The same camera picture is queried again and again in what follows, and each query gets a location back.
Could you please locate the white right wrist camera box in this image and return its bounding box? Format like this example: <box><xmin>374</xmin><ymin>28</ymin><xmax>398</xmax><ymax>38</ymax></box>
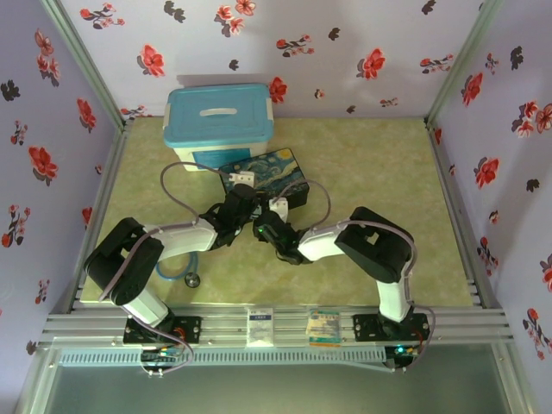
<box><xmin>267</xmin><ymin>197</ymin><xmax>290</xmax><ymax>222</ymax></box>

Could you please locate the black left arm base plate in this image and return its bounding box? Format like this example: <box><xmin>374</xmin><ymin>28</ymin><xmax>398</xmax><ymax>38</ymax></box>
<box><xmin>122</xmin><ymin>315</ymin><xmax>204</xmax><ymax>346</ymax></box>

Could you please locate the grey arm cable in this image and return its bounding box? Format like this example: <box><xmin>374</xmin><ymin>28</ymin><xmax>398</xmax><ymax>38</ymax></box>
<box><xmin>275</xmin><ymin>179</ymin><xmax>436</xmax><ymax>373</ymax></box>
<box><xmin>98</xmin><ymin>160</ymin><xmax>237</xmax><ymax>375</ymax></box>

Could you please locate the grey slotted cable duct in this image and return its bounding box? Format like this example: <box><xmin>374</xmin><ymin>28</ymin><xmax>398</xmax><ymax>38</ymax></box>
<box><xmin>58</xmin><ymin>347</ymin><xmax>386</xmax><ymax>368</ymax></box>

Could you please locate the black right control board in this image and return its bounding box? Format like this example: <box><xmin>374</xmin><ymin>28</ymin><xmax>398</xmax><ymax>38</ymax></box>
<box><xmin>385</xmin><ymin>342</ymin><xmax>420</xmax><ymax>373</ymax></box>

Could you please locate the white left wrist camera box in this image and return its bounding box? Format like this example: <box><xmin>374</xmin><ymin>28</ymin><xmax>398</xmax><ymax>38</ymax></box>
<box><xmin>228</xmin><ymin>171</ymin><xmax>255</xmax><ymax>189</ymax></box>

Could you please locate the starry night tin box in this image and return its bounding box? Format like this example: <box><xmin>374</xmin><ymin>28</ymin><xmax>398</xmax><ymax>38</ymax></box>
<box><xmin>218</xmin><ymin>147</ymin><xmax>311</xmax><ymax>212</ymax></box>

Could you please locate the aluminium frame rail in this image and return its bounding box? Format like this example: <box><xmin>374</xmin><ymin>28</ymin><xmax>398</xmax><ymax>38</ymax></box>
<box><xmin>41</xmin><ymin>303</ymin><xmax>515</xmax><ymax>351</ymax></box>

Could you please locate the blue lidded plastic storage box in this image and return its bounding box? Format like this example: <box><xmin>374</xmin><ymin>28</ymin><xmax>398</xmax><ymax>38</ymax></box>
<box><xmin>162</xmin><ymin>82</ymin><xmax>276</xmax><ymax>174</ymax></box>

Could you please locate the white labelled plastic bag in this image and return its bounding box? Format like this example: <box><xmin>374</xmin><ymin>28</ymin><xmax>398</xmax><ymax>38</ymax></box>
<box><xmin>244</xmin><ymin>304</ymin><xmax>278</xmax><ymax>348</ymax></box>

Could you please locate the green left control board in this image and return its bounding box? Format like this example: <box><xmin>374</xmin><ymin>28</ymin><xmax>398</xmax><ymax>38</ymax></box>
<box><xmin>138</xmin><ymin>346</ymin><xmax>185</xmax><ymax>377</ymax></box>

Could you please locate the aluminium corner post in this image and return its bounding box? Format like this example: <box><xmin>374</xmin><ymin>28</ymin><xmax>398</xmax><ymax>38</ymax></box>
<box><xmin>424</xmin><ymin>0</ymin><xmax>506</xmax><ymax>127</ymax></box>
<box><xmin>41</xmin><ymin>0</ymin><xmax>132</xmax><ymax>130</ymax></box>

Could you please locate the grey right arm cable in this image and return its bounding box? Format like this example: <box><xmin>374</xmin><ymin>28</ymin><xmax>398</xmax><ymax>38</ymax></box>
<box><xmin>275</xmin><ymin>179</ymin><xmax>436</xmax><ymax>373</ymax></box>

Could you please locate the blue stethoscope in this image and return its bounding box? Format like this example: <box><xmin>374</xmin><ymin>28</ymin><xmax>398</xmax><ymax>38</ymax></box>
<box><xmin>155</xmin><ymin>251</ymin><xmax>203</xmax><ymax>289</ymax></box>

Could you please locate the teal labelled plastic bag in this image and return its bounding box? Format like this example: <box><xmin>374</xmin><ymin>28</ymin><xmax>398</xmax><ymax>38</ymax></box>
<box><xmin>304</xmin><ymin>306</ymin><xmax>342</xmax><ymax>348</ymax></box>

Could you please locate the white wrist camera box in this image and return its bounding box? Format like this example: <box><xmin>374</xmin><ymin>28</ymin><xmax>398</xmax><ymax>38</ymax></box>
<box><xmin>267</xmin><ymin>197</ymin><xmax>290</xmax><ymax>222</ymax></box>
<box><xmin>228</xmin><ymin>171</ymin><xmax>255</xmax><ymax>189</ymax></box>

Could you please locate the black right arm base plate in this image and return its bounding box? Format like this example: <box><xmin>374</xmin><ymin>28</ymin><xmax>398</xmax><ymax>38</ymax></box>
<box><xmin>352</xmin><ymin>313</ymin><xmax>432</xmax><ymax>342</ymax></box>

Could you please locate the grey left arm cable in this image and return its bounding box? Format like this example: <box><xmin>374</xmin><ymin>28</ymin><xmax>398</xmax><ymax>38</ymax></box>
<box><xmin>98</xmin><ymin>160</ymin><xmax>237</xmax><ymax>375</ymax></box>

